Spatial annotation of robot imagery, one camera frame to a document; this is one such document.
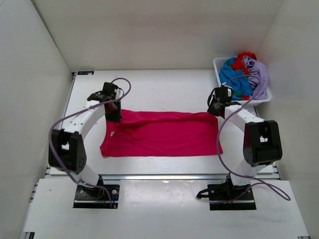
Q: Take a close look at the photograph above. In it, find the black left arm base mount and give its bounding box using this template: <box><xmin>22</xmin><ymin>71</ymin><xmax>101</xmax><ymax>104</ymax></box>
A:
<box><xmin>73</xmin><ymin>180</ymin><xmax>120</xmax><ymax>209</ymax></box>

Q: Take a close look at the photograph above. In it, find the red t-shirt in basket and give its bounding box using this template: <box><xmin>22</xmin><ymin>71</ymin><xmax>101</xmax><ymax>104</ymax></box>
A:
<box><xmin>231</xmin><ymin>52</ymin><xmax>257</xmax><ymax>76</ymax></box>

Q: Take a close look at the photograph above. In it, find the dark label sticker on table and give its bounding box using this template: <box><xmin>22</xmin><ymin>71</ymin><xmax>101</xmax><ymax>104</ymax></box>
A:
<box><xmin>77</xmin><ymin>71</ymin><xmax>94</xmax><ymax>75</ymax></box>

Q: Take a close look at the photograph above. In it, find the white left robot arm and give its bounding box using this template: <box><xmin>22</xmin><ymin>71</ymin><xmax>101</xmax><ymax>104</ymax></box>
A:
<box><xmin>48</xmin><ymin>81</ymin><xmax>127</xmax><ymax>198</ymax></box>

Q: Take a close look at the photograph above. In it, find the crimson red t-shirt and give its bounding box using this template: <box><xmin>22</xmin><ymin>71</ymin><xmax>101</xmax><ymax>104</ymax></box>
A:
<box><xmin>100</xmin><ymin>110</ymin><xmax>223</xmax><ymax>157</ymax></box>

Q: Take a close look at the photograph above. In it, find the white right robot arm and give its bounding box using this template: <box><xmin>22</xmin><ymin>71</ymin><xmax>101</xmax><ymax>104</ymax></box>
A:
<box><xmin>207</xmin><ymin>86</ymin><xmax>283</xmax><ymax>200</ymax></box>

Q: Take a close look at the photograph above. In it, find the aluminium table edge rail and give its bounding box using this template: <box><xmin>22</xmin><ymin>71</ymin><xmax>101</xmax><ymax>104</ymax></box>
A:
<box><xmin>44</xmin><ymin>173</ymin><xmax>280</xmax><ymax>180</ymax></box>

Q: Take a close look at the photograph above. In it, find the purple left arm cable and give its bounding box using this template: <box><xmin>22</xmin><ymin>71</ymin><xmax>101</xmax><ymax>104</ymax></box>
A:
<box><xmin>48</xmin><ymin>77</ymin><xmax>132</xmax><ymax>209</ymax></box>

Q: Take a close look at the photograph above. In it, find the lavender t-shirt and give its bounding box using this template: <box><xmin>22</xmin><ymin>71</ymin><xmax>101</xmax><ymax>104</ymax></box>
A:
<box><xmin>244</xmin><ymin>59</ymin><xmax>269</xmax><ymax>100</ymax></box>

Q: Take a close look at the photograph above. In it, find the aluminium left side rail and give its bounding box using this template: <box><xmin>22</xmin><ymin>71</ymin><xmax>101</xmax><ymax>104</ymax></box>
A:
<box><xmin>44</xmin><ymin>71</ymin><xmax>77</xmax><ymax>168</ymax></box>

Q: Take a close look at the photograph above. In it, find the blue t-shirt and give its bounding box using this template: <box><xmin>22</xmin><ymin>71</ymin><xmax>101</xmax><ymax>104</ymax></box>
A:
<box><xmin>218</xmin><ymin>57</ymin><xmax>253</xmax><ymax>101</ymax></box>

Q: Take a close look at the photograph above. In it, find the white plastic laundry basket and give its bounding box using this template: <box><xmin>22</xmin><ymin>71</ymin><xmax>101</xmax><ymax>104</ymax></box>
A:
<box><xmin>213</xmin><ymin>55</ymin><xmax>272</xmax><ymax>107</ymax></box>

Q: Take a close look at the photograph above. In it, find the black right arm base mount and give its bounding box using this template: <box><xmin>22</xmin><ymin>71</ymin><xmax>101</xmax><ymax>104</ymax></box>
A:
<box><xmin>196</xmin><ymin>175</ymin><xmax>257</xmax><ymax>211</ymax></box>

